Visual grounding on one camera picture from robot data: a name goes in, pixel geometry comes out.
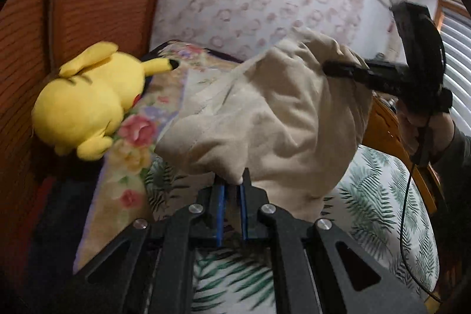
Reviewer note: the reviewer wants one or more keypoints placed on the wooden cabinet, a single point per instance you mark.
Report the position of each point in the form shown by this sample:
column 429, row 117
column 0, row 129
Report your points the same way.
column 386, row 130

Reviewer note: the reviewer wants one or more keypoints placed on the floral blanket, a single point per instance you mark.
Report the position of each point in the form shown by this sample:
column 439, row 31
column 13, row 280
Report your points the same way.
column 128, row 159

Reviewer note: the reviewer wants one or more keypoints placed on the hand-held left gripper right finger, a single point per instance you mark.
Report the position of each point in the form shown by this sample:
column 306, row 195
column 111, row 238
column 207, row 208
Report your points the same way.
column 243, row 214

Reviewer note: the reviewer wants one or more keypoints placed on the person's right forearm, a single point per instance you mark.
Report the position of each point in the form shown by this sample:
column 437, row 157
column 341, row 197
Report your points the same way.
column 460, row 148

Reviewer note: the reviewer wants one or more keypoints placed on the yellow plush toy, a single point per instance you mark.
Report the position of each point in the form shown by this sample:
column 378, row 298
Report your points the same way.
column 88, row 100

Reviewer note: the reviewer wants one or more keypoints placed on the beige bed sheet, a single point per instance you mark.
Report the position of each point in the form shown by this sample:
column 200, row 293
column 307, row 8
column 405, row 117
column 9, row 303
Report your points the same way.
column 279, row 122

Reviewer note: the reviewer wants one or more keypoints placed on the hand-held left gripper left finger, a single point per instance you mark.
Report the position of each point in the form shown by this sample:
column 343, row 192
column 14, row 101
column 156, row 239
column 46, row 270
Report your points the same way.
column 219, row 211

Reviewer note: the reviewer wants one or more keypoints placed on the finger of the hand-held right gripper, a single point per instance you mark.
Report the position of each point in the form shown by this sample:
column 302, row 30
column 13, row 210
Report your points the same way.
column 346, row 70

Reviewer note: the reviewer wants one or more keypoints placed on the person's right hand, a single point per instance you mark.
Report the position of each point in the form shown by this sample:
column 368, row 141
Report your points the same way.
column 438, row 132

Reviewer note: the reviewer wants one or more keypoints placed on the leaf print bed sheet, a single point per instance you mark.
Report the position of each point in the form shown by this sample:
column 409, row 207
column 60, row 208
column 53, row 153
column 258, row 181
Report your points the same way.
column 371, row 196

